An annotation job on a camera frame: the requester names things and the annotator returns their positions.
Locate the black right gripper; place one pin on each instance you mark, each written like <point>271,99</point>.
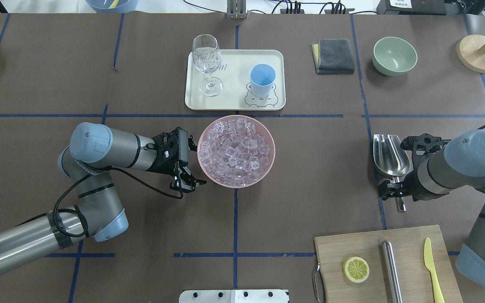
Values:
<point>407,186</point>

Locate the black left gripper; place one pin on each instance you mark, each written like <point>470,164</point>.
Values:
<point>161,166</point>

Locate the steel ice scoop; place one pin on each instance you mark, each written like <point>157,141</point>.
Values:
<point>393,163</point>

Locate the pink bowl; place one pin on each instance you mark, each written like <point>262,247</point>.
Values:
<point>236,181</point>

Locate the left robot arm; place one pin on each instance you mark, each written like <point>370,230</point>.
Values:
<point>95,150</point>

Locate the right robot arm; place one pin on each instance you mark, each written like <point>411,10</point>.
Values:
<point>427,167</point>

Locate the clear ice cubes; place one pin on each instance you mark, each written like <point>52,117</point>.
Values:
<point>236,151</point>

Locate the light blue cup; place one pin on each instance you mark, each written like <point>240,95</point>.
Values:
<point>262,77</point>

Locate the green bowl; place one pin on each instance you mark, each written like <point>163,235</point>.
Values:
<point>393,56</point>

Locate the wooden stand round base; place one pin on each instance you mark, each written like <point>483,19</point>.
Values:
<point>470,50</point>

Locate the yellow plastic knife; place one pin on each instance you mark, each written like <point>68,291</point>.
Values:
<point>430,266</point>

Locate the cream bear tray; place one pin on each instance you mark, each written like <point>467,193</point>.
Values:
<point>235,74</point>

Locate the grey yellow cloth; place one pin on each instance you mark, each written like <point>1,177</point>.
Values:
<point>333,56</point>

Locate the clear wine glass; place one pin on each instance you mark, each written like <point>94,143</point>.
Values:
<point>206,56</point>

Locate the wooden cutting board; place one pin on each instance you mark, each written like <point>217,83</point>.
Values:
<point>408,249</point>

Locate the half lemon slice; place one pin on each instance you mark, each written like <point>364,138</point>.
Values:
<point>356,269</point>

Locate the steel cylinder black cap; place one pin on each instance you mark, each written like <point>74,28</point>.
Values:
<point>394,293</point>

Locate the blue bowl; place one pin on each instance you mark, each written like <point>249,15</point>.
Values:
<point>113,6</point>

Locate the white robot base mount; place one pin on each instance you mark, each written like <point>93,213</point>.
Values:
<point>235,296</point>

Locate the aluminium frame post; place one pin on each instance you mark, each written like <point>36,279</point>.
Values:
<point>237,9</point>

